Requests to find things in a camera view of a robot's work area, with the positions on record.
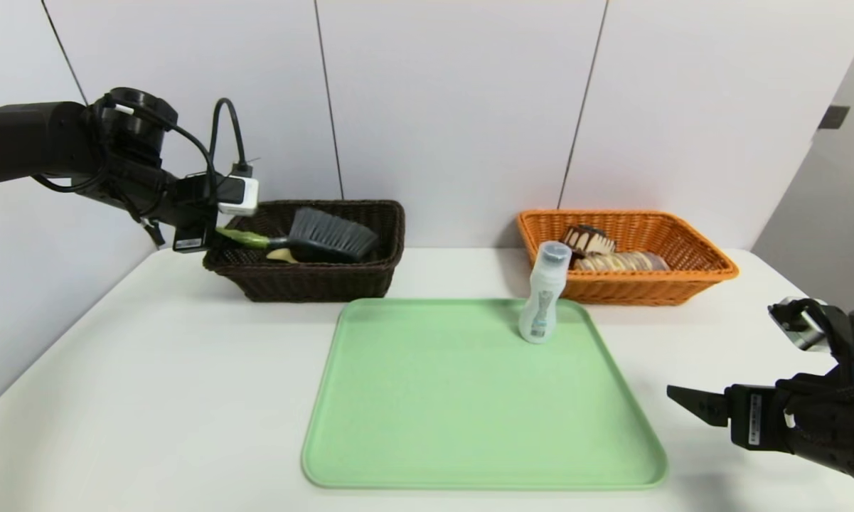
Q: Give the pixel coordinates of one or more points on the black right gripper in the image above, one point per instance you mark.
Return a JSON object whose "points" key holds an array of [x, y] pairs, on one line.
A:
{"points": [[750, 417]]}

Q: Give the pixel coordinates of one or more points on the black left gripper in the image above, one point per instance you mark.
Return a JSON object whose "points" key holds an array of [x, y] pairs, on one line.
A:
{"points": [[190, 238]]}

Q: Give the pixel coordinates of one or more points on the striped twisted bread loaf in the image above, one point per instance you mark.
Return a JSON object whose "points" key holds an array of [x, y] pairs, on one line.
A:
{"points": [[622, 262]]}

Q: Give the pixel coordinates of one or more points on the white plastic bottle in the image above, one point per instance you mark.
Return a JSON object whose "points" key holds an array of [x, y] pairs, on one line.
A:
{"points": [[540, 299]]}

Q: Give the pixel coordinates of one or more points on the chocolate blueberry cake slice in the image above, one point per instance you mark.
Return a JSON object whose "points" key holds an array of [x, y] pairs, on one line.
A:
{"points": [[589, 242]]}

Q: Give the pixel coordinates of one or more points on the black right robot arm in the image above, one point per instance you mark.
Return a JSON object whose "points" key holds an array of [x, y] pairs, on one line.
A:
{"points": [[839, 427]]}

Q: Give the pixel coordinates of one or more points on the dark brown wicker basket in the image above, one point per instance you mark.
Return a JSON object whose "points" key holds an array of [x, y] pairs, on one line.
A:
{"points": [[313, 281]]}

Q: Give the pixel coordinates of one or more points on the orange wicker basket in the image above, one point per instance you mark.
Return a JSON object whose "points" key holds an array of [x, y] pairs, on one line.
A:
{"points": [[633, 288]]}

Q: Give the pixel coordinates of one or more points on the green plastic tray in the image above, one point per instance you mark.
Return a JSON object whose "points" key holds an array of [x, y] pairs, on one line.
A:
{"points": [[469, 412]]}

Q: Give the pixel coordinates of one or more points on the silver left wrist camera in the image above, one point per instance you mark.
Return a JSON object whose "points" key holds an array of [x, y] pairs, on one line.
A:
{"points": [[238, 195]]}

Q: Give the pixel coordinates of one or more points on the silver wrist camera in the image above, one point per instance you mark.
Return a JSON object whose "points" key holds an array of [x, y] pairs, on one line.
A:
{"points": [[238, 195], [796, 327]]}

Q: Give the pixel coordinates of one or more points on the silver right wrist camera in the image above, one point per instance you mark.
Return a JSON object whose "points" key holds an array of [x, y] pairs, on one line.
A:
{"points": [[796, 327]]}

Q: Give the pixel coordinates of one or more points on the dark wall plate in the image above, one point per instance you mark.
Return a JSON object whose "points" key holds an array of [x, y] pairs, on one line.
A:
{"points": [[833, 117]]}

